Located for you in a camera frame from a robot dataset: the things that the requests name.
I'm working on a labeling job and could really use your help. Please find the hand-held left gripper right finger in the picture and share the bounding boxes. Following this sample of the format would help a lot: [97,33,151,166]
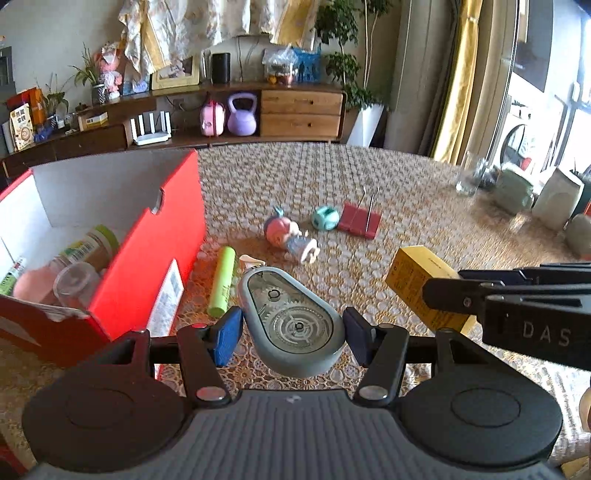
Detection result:
[342,306,485,409]

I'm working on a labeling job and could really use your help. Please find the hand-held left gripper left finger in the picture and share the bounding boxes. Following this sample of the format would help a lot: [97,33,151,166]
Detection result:
[108,306,245,409]

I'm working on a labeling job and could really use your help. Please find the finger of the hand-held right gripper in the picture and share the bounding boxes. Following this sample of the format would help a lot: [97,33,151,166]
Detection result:
[458,262,591,298]
[422,277,580,319]

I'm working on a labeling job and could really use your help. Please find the yellow carton box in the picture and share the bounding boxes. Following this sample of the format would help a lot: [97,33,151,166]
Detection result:
[385,246,478,335]

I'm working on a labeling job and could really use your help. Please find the grey correction tape dispenser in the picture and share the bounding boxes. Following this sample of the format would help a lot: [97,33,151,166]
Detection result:
[238,267,346,376]

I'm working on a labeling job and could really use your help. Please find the red cardboard box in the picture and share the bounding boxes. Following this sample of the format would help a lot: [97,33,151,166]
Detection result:
[0,148,207,370]

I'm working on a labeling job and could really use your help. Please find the clear plastic cup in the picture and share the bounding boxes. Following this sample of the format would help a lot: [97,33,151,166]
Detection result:
[53,263,103,310]

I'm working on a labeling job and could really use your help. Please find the green label jar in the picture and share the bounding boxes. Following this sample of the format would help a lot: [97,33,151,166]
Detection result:
[60,224,120,273]

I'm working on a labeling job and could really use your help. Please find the pink heart-shaped dish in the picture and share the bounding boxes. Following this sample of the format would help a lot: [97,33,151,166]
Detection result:
[13,268,61,305]

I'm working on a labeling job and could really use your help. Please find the white glue pen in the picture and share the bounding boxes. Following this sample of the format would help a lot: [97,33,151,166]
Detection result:
[0,237,28,296]

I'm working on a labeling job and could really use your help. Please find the green highlighter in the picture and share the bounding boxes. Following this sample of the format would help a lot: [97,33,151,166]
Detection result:
[207,246,237,318]

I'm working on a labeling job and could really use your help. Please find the grey-green small jar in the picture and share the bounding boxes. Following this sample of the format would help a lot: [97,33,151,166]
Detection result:
[566,213,591,259]

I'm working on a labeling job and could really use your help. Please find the white jar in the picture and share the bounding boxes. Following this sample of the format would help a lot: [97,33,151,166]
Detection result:
[532,167,585,232]

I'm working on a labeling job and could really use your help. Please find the pale green mug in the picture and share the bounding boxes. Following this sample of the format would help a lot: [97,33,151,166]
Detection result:
[494,164,536,214]

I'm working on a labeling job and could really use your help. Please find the green knife block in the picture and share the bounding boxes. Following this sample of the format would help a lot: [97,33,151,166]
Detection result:
[570,159,591,217]

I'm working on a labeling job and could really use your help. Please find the clear drinking glass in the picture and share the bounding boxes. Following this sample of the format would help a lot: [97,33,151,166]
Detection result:
[455,151,489,198]

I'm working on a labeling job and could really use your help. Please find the red binder clip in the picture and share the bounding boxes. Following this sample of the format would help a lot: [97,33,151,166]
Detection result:
[337,185,383,240]

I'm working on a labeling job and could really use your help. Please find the pink doll figurine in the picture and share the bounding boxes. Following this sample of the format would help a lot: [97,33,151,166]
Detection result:
[264,206,320,265]

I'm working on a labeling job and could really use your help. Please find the teal small toy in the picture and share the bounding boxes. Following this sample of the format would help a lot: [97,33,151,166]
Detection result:
[311,205,341,232]

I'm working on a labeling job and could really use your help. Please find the white washing machine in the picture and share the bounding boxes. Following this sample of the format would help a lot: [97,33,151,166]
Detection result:
[501,108,555,174]

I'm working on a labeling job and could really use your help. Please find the white planter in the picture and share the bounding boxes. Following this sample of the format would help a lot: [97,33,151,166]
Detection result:
[346,102,386,148]

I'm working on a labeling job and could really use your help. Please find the yellow curtain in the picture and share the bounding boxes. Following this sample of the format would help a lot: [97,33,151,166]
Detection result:
[431,0,485,162]

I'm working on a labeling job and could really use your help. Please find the white router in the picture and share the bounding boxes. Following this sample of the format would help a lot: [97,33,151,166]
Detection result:
[129,111,172,147]

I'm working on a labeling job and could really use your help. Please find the purple kettlebell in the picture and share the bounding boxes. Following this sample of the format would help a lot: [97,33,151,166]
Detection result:
[227,93,258,136]

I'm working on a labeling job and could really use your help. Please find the pink small bag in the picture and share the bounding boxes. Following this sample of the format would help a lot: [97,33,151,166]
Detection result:
[200,100,227,137]

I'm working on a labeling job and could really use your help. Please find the wooden sideboard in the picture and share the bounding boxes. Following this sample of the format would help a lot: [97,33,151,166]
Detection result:
[0,82,348,178]

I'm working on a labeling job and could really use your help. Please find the yellow white small box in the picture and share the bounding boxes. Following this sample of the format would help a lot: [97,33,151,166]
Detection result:
[78,112,109,131]

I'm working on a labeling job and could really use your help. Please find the tall green plant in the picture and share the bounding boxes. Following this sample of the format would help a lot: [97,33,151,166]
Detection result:
[314,0,393,109]

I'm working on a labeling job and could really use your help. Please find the black speaker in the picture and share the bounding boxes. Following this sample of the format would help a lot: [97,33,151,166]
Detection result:
[211,53,232,85]

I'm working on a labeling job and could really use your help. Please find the small potted plant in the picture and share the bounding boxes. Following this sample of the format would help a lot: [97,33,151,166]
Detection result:
[69,44,109,106]

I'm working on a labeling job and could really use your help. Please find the blue plastic bag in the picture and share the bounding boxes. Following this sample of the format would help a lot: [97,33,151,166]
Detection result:
[293,44,322,84]

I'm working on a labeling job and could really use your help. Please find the clear plastic bag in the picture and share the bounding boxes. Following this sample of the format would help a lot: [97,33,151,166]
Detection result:
[262,44,298,86]

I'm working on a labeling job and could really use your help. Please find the printed snack bag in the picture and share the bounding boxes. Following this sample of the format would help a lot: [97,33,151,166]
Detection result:
[9,104,37,152]

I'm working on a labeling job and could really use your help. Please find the thin leafy plant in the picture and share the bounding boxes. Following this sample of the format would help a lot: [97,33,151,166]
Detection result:
[39,74,70,130]

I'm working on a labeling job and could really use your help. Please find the large pink doll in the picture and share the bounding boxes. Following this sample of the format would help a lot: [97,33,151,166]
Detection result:
[95,41,127,100]

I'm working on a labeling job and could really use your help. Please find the orange box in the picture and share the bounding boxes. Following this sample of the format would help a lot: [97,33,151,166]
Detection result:
[6,88,47,127]

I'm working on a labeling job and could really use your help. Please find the floral hanging cloth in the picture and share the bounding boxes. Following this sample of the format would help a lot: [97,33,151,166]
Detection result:
[117,0,319,75]

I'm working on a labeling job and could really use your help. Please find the black appliance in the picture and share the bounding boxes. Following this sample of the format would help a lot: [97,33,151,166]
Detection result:
[0,46,14,90]

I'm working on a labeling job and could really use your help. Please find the cream photo frame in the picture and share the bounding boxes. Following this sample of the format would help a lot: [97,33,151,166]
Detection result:
[151,58,201,90]

